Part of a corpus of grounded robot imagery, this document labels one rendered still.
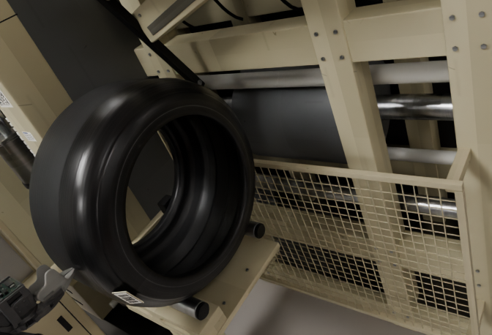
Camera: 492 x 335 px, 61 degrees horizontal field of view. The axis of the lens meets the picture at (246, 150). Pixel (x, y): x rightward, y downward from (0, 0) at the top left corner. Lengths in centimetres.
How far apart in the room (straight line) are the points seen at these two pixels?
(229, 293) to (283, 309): 96
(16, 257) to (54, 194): 72
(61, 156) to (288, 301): 154
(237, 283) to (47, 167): 62
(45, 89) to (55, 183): 34
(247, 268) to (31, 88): 77
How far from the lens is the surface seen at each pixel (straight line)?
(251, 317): 223
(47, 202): 97
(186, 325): 118
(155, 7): 121
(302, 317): 214
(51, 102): 121
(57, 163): 95
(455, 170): 114
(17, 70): 118
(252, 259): 131
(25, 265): 166
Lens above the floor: 172
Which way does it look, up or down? 30 degrees down
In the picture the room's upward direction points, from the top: 24 degrees counter-clockwise
